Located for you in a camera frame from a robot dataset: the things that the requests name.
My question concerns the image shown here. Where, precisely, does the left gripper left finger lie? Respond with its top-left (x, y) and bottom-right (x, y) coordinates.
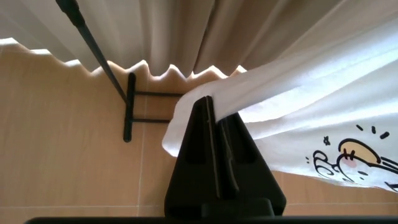
top-left (164, 95), bottom-right (221, 218)

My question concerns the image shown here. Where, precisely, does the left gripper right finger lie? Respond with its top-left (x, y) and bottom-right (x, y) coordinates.
top-left (216, 111), bottom-right (287, 218)

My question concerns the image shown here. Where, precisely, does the white printed t-shirt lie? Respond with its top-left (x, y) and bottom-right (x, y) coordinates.
top-left (161, 0), bottom-right (398, 194)

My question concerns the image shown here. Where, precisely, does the black clothes rack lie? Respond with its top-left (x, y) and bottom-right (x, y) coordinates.
top-left (55, 0), bottom-right (184, 143)

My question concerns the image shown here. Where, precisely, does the beige curtain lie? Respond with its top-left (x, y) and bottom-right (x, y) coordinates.
top-left (0, 0), bottom-right (343, 78)

